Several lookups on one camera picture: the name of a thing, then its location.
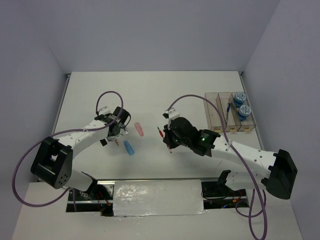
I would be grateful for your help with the red gel pen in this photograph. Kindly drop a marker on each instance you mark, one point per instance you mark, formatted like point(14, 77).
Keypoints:
point(163, 137)

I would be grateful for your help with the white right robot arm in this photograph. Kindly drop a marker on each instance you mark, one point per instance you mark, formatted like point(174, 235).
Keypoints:
point(274, 172)

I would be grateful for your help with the pink correction tape case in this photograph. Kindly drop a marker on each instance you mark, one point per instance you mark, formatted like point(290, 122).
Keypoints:
point(139, 129)

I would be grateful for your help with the aluminium table edge rail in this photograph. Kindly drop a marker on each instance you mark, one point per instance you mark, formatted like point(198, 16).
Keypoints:
point(67, 80)

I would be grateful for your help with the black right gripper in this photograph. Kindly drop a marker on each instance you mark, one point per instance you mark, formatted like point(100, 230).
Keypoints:
point(167, 138)

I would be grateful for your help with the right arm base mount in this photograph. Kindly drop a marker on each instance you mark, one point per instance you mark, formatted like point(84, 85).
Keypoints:
point(222, 197)

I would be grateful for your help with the blue gel pen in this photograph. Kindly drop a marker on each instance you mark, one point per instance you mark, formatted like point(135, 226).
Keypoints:
point(227, 113)

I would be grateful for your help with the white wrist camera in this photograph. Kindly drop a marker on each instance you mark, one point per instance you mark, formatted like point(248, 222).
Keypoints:
point(103, 112)
point(170, 115)

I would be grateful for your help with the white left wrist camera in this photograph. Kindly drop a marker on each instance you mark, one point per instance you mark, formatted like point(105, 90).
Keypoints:
point(103, 112)

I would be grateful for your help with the blue slime jar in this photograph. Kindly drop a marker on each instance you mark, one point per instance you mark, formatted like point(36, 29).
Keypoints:
point(244, 111)
point(239, 98)

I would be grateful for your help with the clear organizer bin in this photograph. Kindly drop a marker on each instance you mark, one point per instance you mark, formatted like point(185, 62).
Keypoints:
point(213, 119)
point(249, 124)
point(233, 120)

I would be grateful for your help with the clear right organizer bin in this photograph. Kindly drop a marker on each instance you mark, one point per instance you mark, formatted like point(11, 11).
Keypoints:
point(249, 124)

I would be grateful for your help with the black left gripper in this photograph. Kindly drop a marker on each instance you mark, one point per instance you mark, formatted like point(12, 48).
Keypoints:
point(122, 132)

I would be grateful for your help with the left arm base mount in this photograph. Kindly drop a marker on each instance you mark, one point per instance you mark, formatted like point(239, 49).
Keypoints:
point(102, 203)

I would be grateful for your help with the clear middle organizer bin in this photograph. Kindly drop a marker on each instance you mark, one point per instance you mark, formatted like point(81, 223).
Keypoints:
point(233, 120)

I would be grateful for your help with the clear left organizer bin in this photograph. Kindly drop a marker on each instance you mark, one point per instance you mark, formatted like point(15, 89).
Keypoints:
point(213, 119)

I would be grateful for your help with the blue correction tape case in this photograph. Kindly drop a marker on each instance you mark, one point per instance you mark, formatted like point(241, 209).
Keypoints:
point(128, 148)

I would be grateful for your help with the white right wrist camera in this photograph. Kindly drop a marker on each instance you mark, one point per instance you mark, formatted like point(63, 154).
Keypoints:
point(170, 115)

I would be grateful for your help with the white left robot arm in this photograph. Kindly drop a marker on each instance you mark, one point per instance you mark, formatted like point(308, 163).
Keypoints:
point(53, 162)

